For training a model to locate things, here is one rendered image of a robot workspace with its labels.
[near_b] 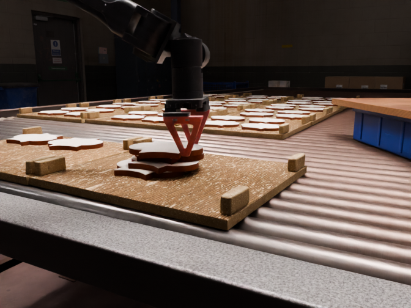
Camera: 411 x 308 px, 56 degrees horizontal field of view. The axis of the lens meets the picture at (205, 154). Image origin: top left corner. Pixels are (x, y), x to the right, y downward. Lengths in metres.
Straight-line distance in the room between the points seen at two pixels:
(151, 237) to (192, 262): 0.09
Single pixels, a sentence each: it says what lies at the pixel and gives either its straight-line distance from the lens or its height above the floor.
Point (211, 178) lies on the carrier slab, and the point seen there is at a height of 0.94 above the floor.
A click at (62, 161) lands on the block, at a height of 0.95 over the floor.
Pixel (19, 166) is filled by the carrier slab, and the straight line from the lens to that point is 0.87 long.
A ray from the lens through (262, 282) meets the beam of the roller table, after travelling 0.42.
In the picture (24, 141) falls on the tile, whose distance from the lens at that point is 1.11.
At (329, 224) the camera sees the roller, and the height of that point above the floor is 0.92.
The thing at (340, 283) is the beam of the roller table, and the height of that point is 0.91.
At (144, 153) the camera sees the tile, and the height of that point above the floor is 0.98.
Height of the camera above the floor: 1.12
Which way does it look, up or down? 12 degrees down
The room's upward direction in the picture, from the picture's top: straight up
